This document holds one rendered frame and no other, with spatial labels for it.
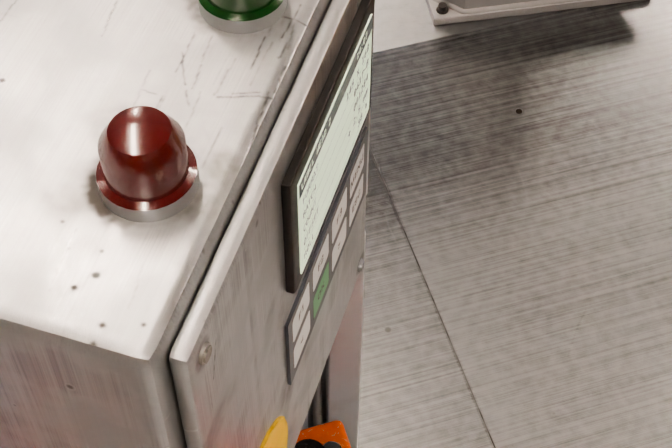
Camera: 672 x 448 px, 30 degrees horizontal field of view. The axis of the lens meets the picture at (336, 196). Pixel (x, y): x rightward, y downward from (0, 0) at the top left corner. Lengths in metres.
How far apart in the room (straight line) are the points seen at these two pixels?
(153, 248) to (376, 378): 0.72
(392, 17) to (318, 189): 0.91
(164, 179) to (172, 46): 0.06
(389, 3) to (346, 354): 0.74
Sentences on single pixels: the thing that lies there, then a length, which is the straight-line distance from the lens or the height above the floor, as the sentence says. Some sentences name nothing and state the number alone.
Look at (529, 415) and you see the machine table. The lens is 1.03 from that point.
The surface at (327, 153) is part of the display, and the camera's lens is 0.38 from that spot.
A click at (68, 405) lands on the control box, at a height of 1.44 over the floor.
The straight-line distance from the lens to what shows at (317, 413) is 0.65.
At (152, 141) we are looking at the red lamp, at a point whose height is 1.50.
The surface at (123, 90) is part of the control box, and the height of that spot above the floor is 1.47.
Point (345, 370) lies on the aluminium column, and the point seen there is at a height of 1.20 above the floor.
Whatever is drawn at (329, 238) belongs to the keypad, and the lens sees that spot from 0.43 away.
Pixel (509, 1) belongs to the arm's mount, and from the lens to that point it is 1.29.
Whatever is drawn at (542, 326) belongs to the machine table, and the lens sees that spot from 1.07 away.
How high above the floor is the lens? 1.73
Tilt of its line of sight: 53 degrees down
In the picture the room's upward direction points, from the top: straight up
